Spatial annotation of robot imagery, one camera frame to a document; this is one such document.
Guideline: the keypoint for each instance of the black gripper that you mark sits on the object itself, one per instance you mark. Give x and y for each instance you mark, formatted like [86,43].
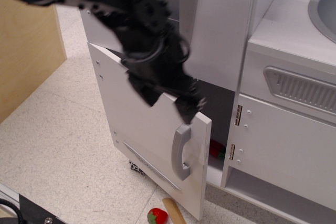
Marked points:
[152,73]

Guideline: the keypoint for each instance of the silver fridge door handle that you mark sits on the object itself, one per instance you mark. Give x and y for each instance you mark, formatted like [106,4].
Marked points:
[181,137]

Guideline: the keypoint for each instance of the white fridge door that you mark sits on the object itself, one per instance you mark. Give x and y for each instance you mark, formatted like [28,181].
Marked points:
[150,131]

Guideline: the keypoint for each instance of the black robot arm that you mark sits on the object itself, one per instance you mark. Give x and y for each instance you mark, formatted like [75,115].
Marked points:
[139,25]

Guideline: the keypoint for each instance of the silver fridge door emblem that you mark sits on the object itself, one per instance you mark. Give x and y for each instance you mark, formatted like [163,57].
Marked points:
[151,167]

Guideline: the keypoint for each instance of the white toy fridge cabinet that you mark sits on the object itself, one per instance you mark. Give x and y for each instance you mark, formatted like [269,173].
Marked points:
[218,39]

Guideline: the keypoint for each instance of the red toy chili pepper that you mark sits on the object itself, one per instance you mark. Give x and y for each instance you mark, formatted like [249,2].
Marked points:
[217,150]

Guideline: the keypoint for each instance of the upper brass cupboard hinge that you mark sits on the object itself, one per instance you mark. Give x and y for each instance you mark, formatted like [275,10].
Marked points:
[238,115]

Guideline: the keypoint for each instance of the brass cupboard hinge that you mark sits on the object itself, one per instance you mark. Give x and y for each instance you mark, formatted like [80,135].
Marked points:
[238,115]
[231,152]

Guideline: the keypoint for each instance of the aluminium extrusion foot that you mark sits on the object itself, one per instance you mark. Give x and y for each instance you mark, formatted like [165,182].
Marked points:
[135,168]

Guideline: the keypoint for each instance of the lower brass cupboard hinge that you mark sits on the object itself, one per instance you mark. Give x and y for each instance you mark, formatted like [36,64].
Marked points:
[231,152]

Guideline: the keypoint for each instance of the wooden spatula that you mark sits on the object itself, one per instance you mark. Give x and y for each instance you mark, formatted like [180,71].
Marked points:
[173,211]

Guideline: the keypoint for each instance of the red toy strawberry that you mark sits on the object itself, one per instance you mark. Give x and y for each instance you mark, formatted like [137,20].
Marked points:
[157,216]

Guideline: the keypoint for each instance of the white toy kitchen counter unit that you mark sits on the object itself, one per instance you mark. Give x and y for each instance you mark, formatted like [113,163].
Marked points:
[286,39]

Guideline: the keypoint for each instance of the white cupboard door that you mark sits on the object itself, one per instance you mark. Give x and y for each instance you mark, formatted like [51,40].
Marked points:
[285,149]

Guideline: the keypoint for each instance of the grey vent panel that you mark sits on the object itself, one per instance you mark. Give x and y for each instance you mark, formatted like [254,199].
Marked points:
[300,89]

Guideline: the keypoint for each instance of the plywood board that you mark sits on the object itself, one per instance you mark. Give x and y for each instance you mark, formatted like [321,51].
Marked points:
[32,48]

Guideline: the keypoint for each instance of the grey round sink basin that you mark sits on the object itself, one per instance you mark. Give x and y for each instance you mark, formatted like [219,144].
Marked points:
[322,15]

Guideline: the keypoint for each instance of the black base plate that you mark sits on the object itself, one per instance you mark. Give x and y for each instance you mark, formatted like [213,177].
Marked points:
[33,213]

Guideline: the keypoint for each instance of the aluminium rail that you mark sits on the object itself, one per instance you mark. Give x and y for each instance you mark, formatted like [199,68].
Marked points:
[11,196]

